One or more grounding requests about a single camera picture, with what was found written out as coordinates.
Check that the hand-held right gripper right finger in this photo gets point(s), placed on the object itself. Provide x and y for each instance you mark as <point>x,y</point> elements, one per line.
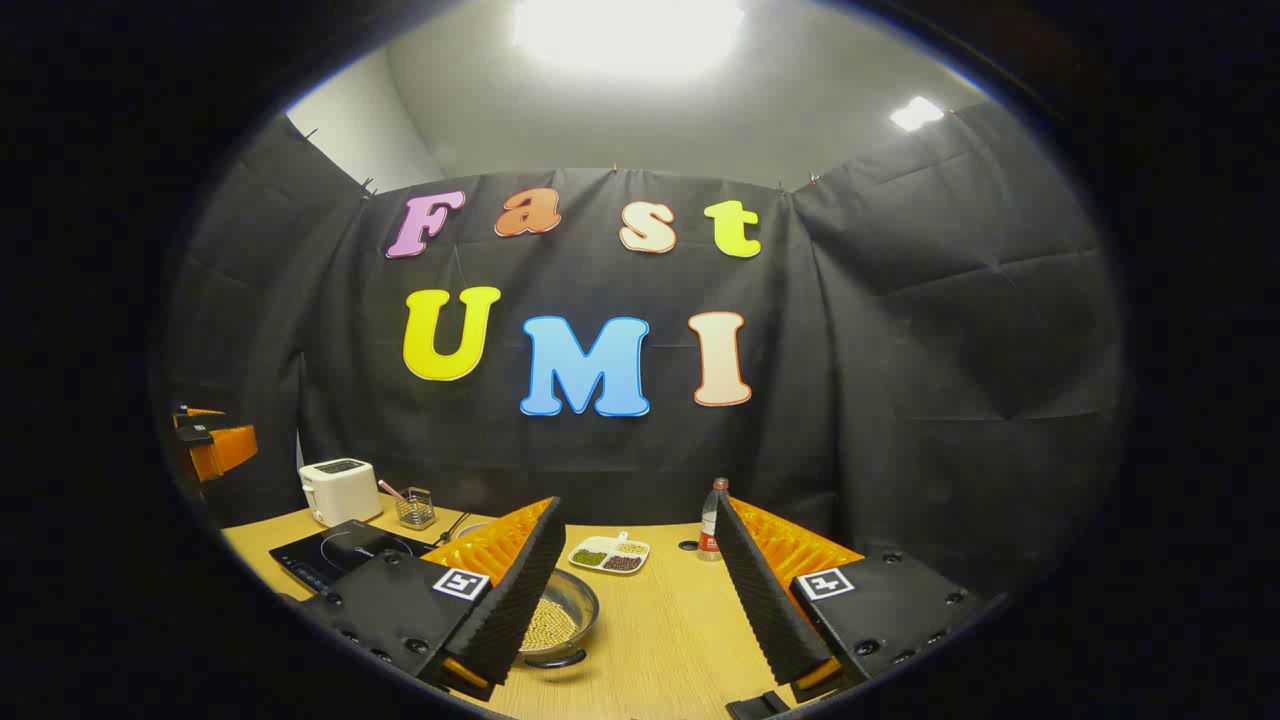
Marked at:
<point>765,600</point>

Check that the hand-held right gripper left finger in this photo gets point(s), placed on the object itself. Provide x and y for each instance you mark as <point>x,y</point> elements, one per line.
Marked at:
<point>520,590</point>

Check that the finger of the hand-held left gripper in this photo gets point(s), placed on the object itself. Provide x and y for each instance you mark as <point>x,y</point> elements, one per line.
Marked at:
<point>195,410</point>
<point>225,450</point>

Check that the black induction cooktop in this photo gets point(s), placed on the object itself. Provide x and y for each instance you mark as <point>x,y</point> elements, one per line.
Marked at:
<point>330,555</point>

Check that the pile of soybeans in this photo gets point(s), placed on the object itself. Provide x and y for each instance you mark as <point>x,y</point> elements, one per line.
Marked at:
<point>550,625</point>

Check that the white round plate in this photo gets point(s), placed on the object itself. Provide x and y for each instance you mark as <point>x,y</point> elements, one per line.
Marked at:
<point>470,526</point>

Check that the plastic bottle with red label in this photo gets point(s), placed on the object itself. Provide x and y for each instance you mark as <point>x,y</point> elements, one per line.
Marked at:
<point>710,525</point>

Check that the white divided dish of beans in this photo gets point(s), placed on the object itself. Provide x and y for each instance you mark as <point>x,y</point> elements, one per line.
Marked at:
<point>608,553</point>

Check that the white toaster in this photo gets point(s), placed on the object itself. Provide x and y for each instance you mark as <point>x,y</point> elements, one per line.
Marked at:
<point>340,495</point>

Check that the black backdrop cloth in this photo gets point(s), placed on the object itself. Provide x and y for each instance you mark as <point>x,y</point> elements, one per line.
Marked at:
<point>900,350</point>

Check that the small ceiling light panel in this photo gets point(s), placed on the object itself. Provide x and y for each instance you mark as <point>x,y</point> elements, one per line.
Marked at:
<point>917,113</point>

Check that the large ceiling light panel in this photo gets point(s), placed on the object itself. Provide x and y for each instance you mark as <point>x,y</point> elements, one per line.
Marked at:
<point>630,30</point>

